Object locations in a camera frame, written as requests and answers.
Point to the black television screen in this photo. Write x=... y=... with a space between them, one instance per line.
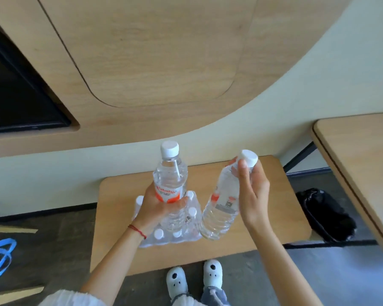
x=16 y=101

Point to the blue jeans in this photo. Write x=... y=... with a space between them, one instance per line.
x=214 y=297

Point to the white textured top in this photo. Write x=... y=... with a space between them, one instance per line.
x=70 y=299

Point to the person's left forearm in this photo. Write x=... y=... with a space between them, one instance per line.
x=115 y=267

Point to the black table floor bar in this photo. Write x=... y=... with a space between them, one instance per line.
x=332 y=244

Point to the black plastic bag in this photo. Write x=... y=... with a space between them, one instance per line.
x=328 y=213

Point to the shrink-wrapped pack of water bottles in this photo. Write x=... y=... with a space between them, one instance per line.
x=185 y=235

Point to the long wooden table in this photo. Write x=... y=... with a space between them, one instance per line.
x=364 y=162

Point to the white right slipper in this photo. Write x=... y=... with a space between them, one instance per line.
x=213 y=274

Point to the person's right forearm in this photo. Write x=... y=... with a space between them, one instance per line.
x=281 y=267

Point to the black slanted table leg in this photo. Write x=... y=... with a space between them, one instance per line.
x=300 y=156

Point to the person's left hand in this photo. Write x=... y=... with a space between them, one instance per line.
x=150 y=213

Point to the person's right hand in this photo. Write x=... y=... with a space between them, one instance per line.
x=253 y=197

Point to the wooden wall panel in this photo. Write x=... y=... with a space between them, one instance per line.
x=146 y=54

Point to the white left slipper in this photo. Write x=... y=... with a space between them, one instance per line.
x=177 y=282

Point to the clear water bottle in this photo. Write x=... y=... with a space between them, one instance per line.
x=220 y=213
x=170 y=175

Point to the light wooden chair leg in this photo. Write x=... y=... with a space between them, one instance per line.
x=16 y=296
x=17 y=230

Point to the white slipper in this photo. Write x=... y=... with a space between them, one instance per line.
x=177 y=282
x=213 y=274

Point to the blue tote bag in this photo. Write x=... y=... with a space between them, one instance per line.
x=1 y=254

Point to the small wooden table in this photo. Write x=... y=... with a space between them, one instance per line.
x=274 y=207

